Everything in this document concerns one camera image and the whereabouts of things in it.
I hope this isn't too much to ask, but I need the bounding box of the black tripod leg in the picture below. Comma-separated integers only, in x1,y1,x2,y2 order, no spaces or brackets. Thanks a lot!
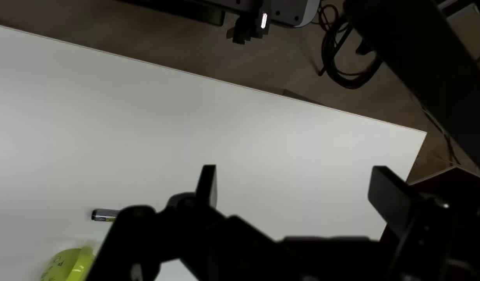
342,0,480,169

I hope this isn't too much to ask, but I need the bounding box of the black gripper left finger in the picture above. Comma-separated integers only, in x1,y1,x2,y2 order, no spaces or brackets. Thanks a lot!
87,165,274,281

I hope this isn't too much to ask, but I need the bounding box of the grey white device on floor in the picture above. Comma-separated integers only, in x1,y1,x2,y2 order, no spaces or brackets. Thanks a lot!
225,0,320,44

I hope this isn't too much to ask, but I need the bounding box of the grey marker with black cap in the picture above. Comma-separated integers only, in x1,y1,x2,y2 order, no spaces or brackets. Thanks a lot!
90,210,118,222

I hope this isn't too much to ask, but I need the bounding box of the black coiled cable on floor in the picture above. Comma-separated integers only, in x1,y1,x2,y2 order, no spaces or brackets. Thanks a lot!
316,2,383,91

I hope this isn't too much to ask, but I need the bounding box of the green cup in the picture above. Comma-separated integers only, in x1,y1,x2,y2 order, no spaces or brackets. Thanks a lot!
40,247,94,281

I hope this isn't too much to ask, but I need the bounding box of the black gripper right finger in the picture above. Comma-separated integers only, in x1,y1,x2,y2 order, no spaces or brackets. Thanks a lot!
367,166,454,281

